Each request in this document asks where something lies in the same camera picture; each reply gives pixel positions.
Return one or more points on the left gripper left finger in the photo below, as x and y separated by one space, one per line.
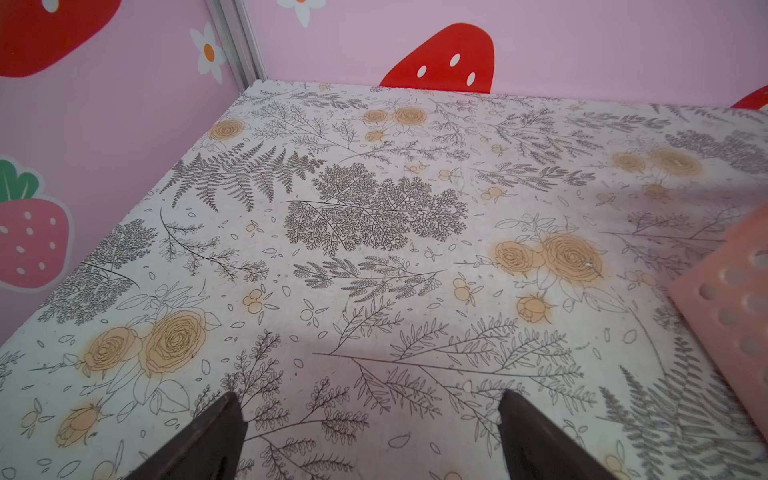
208 448

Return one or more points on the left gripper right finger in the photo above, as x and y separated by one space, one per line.
534 448

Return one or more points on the pink plastic basket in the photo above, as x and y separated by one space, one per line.
723 299

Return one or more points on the left aluminium corner post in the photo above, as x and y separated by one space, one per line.
235 29

